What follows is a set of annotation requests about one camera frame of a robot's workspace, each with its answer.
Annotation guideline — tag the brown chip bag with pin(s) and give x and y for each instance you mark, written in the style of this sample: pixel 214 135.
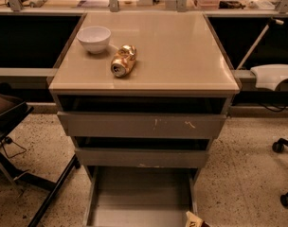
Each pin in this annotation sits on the brown chip bag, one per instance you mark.
pixel 194 221

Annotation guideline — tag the grey drawer cabinet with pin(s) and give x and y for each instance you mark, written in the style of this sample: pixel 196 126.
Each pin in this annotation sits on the grey drawer cabinet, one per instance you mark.
pixel 177 56

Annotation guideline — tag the grey top drawer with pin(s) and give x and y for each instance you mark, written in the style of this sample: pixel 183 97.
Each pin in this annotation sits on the grey top drawer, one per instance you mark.
pixel 143 117

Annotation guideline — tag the grey drawer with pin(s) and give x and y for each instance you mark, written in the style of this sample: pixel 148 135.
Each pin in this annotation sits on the grey drawer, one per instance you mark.
pixel 142 152
pixel 140 197
pixel 143 117

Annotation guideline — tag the grey middle drawer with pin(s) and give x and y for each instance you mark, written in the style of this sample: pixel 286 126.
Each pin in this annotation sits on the grey middle drawer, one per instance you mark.
pixel 142 152

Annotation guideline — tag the grey bottom drawer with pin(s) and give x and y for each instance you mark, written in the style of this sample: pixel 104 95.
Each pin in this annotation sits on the grey bottom drawer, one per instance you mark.
pixel 140 197

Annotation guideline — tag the crushed gold soda can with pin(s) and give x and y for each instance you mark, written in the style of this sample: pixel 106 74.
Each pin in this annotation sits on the crushed gold soda can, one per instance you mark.
pixel 124 61

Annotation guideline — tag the white ceramic bowl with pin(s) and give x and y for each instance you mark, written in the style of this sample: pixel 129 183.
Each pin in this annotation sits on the white ceramic bowl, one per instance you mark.
pixel 94 39

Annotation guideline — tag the white curved plastic cover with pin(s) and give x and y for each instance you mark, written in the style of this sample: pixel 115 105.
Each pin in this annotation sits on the white curved plastic cover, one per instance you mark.
pixel 270 76

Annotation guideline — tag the black chair left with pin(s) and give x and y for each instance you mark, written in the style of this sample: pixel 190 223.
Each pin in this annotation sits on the black chair left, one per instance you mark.
pixel 13 110

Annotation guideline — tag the white rod with tip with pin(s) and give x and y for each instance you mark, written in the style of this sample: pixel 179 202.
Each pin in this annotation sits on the white rod with tip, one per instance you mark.
pixel 272 21

